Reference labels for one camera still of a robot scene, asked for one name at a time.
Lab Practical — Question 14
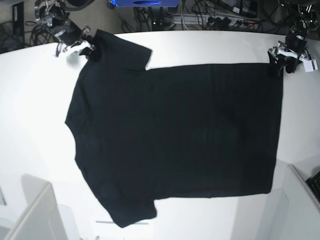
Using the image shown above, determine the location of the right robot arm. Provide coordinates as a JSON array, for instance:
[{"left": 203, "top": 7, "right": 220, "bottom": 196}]
[{"left": 34, "top": 0, "right": 96, "bottom": 58}]

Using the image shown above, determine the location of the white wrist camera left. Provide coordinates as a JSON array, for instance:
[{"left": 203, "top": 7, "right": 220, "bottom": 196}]
[{"left": 302, "top": 59, "right": 318, "bottom": 73}]

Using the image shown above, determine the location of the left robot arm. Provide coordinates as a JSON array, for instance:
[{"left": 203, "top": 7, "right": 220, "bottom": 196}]
[{"left": 268, "top": 0, "right": 320, "bottom": 76}]

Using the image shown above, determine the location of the blue box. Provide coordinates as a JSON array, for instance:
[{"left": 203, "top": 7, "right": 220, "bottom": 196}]
[{"left": 106, "top": 0, "right": 180, "bottom": 10}]

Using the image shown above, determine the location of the black keyboard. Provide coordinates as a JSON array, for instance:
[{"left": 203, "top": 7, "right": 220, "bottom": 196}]
[{"left": 306, "top": 172, "right": 320, "bottom": 201}]

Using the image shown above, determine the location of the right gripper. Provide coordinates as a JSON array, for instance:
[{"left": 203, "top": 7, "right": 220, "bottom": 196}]
[{"left": 53, "top": 21, "right": 98, "bottom": 60}]

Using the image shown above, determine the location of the black T-shirt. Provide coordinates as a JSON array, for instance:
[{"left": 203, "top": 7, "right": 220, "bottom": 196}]
[{"left": 65, "top": 30, "right": 283, "bottom": 228}]

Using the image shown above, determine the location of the white cabinet left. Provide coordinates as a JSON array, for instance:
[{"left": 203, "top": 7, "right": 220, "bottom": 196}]
[{"left": 0, "top": 174, "right": 81, "bottom": 240}]

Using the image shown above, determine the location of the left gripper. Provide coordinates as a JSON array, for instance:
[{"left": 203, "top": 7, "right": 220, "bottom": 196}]
[{"left": 267, "top": 33, "right": 312, "bottom": 77}]

